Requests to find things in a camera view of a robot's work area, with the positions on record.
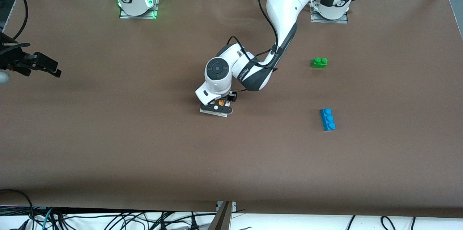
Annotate white studded base plate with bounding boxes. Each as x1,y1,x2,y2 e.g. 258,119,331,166
199,106,232,118

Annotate blue toy block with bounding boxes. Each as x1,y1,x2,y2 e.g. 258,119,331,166
320,108,336,131

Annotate brown table cover sheet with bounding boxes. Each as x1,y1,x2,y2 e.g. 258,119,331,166
0,0,463,219

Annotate dark slanted beam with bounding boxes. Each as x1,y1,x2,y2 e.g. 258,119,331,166
207,201,232,230

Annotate small metal bracket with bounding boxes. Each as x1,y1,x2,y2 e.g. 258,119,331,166
216,201,237,213

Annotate black looped cable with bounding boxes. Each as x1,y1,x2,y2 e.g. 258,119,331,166
0,189,35,230

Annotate teal cable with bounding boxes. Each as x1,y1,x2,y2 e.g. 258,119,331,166
41,207,55,230

